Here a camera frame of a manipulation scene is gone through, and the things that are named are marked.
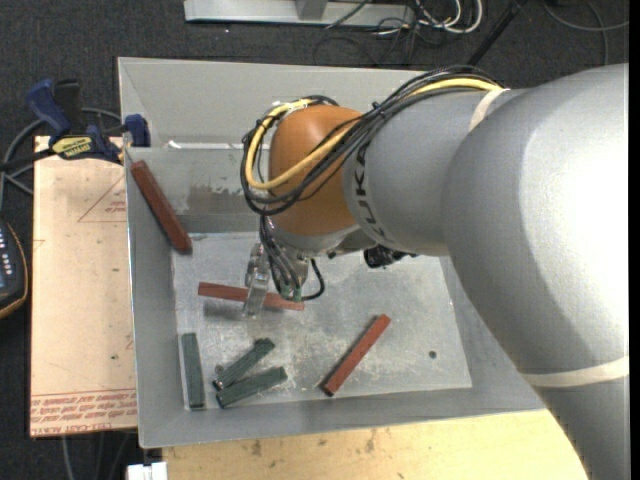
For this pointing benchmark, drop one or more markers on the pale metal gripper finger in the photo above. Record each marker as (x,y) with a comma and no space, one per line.
(253,260)
(256,299)

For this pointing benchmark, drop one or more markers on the red-brown block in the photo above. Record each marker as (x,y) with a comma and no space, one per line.
(357,354)
(220,291)
(161,205)

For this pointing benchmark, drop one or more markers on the dark green flat block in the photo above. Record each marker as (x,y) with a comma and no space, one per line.
(192,370)
(245,363)
(252,387)

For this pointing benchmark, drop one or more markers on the grey metal bin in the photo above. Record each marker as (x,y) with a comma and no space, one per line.
(380,318)

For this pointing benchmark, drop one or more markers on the brown cardboard board, red print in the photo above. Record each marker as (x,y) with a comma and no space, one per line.
(80,288)

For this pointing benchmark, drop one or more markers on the black cylinder on white bracket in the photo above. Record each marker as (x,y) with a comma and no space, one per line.
(381,257)

